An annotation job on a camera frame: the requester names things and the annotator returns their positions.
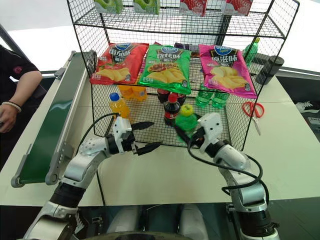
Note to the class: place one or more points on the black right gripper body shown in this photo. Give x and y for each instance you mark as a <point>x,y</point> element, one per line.
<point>196,137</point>

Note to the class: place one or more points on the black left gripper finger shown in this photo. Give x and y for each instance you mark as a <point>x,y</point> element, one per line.
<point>150,148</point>
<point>142,125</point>

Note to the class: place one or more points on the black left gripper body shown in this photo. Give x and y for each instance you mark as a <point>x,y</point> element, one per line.
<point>130,142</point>

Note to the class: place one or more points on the green bottle with yellow cap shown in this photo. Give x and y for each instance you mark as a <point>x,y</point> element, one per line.
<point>186,121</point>

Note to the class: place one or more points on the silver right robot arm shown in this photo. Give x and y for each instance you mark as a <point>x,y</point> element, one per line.
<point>240,172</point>

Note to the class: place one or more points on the person's bare forearm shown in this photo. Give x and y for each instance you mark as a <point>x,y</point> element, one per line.
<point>26,87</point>

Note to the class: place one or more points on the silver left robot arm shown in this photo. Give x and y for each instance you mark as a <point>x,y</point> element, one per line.
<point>82,160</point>

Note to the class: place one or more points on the green conveyor belt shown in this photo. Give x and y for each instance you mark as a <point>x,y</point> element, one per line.
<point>55,120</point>

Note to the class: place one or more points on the person's bare hand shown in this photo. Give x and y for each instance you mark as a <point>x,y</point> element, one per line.
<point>8,118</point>

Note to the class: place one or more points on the cola bottle red cap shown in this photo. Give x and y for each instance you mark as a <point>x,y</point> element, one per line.
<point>172,110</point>

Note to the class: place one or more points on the orange soda bottle blue cap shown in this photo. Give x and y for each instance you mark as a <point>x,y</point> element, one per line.
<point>119,107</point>

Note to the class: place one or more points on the magenta chips bag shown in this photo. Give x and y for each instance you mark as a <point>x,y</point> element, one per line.
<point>226,72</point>

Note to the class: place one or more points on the green chips bag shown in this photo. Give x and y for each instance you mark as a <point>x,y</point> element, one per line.
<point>165,70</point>

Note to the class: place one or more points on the red chips bag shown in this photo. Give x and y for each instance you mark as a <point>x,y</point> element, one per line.
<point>120,65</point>

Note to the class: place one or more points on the purple snack packet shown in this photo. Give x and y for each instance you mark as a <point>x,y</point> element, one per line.
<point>183,46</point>

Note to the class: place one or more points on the white robot leg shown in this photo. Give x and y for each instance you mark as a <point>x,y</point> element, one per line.
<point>123,222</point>
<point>193,222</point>

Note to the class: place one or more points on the green soda bottle yellow cap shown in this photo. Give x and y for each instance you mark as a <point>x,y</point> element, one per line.
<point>250,52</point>

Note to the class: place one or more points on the black cylindrical container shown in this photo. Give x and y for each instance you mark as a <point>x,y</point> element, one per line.
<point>268,70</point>

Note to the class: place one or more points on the red drink carton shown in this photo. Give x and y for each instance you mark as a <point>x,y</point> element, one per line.
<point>193,7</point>
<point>238,7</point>

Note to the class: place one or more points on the black printed mat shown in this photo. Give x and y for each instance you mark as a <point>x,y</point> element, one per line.
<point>308,115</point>

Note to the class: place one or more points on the green drink carton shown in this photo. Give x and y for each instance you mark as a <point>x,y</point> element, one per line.
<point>107,5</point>
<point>147,6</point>

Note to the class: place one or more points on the person in black shirt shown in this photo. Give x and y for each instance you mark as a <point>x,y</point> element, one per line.
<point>12,65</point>

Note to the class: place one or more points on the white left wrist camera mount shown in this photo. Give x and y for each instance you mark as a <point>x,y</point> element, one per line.
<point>121,127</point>

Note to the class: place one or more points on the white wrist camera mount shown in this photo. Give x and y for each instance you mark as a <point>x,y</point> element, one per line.
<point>121,127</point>
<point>211,127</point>

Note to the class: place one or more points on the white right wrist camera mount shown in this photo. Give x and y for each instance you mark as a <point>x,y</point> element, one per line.
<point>211,127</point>

